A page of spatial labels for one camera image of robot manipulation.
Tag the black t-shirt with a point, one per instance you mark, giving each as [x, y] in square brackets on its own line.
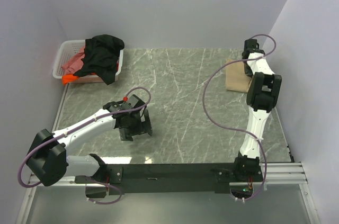
[102, 53]

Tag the white plastic basket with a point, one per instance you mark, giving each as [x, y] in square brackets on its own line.
[67, 50]

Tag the aluminium rail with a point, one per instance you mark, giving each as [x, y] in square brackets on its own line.
[277, 173]

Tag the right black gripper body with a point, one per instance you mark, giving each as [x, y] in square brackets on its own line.
[248, 70]

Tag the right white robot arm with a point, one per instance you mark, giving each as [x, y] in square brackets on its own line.
[261, 99]

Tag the beige t-shirt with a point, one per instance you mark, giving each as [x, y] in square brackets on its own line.
[236, 79]

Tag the pink t-shirt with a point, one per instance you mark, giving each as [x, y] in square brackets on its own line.
[75, 63]

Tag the orange t-shirt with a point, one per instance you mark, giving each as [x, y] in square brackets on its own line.
[69, 78]

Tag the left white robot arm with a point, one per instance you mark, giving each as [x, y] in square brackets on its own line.
[51, 155]

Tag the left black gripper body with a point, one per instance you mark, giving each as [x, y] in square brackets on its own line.
[135, 126]

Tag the black base beam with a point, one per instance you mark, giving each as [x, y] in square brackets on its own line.
[161, 178]

